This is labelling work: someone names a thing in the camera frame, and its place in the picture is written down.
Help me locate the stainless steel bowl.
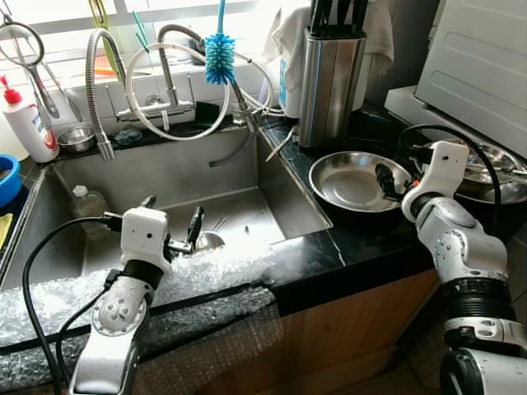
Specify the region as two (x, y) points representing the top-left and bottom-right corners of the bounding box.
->
(192, 230), (227, 253)
(465, 142), (527, 184)

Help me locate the chrome kitchen faucet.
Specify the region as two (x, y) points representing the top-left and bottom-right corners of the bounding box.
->
(114, 25), (198, 126)

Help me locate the wooden kitchen base cabinet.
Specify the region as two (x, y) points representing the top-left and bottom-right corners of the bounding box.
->
(136, 267), (441, 395)

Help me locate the stainless steel plate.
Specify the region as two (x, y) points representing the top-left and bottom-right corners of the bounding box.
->
(445, 140), (527, 205)
(309, 151), (414, 214)

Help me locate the clear bubble wrap sheet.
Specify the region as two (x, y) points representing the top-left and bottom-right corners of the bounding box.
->
(0, 247), (285, 392)

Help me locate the clear plastic bottle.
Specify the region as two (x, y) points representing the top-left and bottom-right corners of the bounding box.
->
(68, 185), (110, 239)

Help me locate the dark blue scouring pad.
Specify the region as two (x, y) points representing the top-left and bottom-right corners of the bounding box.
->
(113, 128), (142, 146)

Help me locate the stainless steel sink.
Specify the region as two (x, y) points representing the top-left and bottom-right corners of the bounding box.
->
(0, 123), (334, 289)

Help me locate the small steel cup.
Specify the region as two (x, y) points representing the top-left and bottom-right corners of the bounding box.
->
(56, 126), (96, 153)

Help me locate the stainless steel knife block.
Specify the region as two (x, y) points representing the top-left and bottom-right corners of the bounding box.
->
(298, 31), (367, 149)

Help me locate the slim metal utensil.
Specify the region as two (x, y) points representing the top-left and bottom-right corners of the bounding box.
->
(263, 123), (299, 162)

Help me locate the flexible metal gooseneck spout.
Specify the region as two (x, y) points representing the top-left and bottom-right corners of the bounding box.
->
(85, 28), (128, 161)

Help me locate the white soap bottle red pump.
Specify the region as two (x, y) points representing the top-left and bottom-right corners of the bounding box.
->
(0, 76), (60, 164)

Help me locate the blue plastic bowl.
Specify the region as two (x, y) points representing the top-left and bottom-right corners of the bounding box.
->
(0, 154), (21, 208)

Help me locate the thin white tube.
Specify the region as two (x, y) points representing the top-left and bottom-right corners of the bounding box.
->
(231, 58), (285, 116)

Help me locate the yellow cloth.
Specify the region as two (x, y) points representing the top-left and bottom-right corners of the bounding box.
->
(0, 211), (11, 252)

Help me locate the white ribbed appliance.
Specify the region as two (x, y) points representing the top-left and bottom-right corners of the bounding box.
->
(385, 0), (527, 159)

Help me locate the blue bottle brush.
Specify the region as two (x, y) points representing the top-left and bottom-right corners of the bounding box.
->
(203, 0), (237, 86)

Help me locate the thin teal plastic stick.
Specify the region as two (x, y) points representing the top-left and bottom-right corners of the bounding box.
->
(132, 10), (154, 52)

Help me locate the white towel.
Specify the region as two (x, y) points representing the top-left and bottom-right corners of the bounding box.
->
(263, 0), (394, 83)

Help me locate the yellow green plastic utensil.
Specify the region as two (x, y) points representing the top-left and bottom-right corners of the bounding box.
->
(87, 0), (114, 79)

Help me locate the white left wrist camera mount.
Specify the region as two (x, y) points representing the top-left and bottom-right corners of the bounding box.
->
(120, 207), (175, 277)

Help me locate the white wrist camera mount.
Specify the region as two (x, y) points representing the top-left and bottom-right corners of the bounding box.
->
(401, 140), (471, 221)
(120, 207), (175, 277)

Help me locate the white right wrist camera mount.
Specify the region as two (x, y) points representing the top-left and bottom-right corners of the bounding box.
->
(401, 140), (471, 221)

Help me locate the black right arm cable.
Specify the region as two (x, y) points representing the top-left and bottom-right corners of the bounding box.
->
(398, 123), (503, 207)

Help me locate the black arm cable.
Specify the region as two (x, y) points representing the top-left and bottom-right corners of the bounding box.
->
(21, 212), (124, 394)
(398, 123), (503, 207)

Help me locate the white plastic hose loop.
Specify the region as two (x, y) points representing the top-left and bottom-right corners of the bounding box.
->
(124, 43), (233, 143)

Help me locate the flexible metal sprayer hose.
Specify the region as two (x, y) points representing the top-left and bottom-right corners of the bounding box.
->
(156, 23), (268, 134)

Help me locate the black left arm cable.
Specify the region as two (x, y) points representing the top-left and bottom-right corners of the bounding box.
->
(21, 212), (124, 394)

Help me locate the black handled knife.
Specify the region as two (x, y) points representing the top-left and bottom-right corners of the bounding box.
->
(347, 0), (368, 38)
(329, 0), (347, 38)
(311, 0), (329, 38)

